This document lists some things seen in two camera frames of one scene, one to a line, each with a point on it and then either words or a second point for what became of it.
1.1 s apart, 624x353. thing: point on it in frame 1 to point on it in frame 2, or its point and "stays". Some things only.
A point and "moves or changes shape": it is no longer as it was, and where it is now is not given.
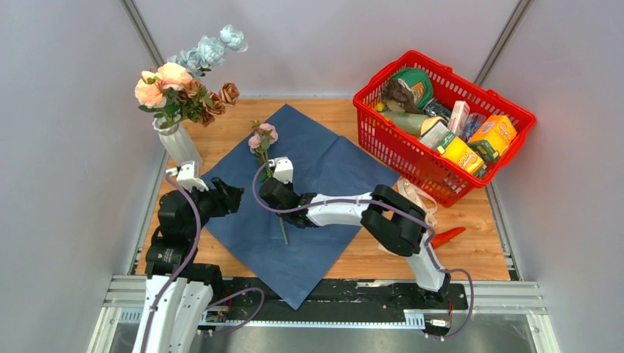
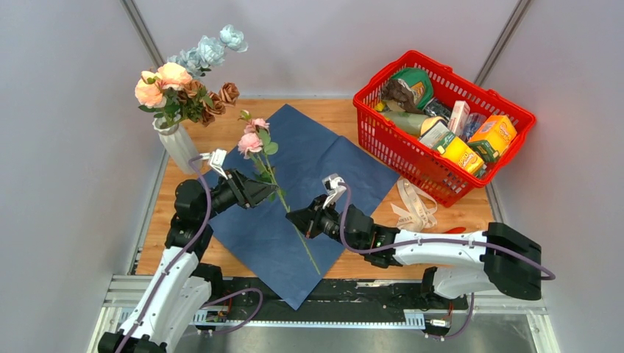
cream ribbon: x=427 y=203 stays
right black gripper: x=289 y=186 to x=304 y=220
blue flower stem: x=210 y=51 stays
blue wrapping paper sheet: x=284 y=259 stays
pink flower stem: x=264 y=135 moves or changes shape
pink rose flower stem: x=159 y=91 stays
